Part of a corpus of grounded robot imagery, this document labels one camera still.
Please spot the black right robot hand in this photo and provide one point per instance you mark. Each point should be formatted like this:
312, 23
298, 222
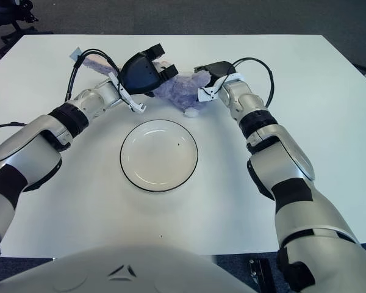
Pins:
221, 70

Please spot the silver robot torso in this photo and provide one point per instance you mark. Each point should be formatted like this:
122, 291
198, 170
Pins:
125, 274

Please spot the white plate black rim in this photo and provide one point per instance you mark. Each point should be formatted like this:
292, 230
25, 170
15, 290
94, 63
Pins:
158, 155

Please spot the purple plush bunny doll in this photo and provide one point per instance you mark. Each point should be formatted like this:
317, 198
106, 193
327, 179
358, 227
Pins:
183, 88

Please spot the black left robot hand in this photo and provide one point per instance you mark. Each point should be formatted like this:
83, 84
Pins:
138, 74

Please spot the black metal bracket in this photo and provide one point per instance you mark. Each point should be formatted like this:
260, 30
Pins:
262, 274

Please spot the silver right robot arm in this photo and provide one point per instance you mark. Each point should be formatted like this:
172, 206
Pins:
277, 158

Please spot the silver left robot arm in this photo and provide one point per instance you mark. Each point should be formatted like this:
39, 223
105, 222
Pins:
33, 143

